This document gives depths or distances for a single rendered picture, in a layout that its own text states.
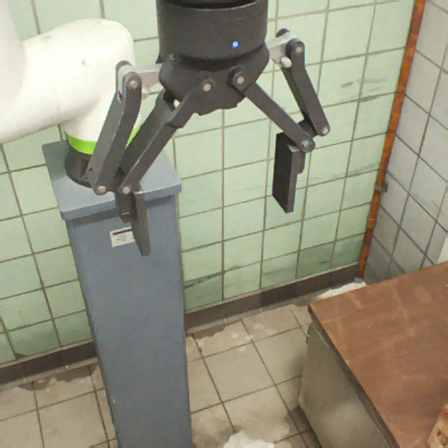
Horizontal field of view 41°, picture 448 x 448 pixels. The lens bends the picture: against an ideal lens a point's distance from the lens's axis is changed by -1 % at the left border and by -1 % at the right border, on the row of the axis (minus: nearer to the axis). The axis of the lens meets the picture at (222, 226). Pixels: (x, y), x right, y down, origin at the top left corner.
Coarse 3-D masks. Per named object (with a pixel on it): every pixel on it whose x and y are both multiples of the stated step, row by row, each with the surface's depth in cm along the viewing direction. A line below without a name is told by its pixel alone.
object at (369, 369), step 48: (384, 288) 165; (432, 288) 165; (336, 336) 153; (384, 336) 153; (432, 336) 153; (336, 384) 158; (384, 384) 142; (432, 384) 142; (336, 432) 166; (384, 432) 138
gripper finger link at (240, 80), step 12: (240, 72) 41; (240, 84) 42; (252, 84) 43; (252, 96) 43; (264, 96) 44; (264, 108) 45; (276, 108) 46; (276, 120) 47; (288, 120) 47; (288, 132) 48; (300, 132) 48; (300, 144) 49; (312, 144) 49
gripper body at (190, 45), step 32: (160, 0) 37; (256, 0) 37; (160, 32) 39; (192, 32) 37; (224, 32) 37; (256, 32) 38; (192, 64) 40; (224, 64) 41; (256, 64) 43; (224, 96) 43
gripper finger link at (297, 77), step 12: (276, 36) 44; (288, 48) 43; (300, 48) 43; (300, 60) 44; (288, 72) 45; (300, 72) 45; (288, 84) 48; (300, 84) 45; (312, 84) 46; (300, 96) 46; (312, 96) 47; (300, 108) 49; (312, 108) 47; (312, 120) 48; (324, 120) 49; (324, 132) 49
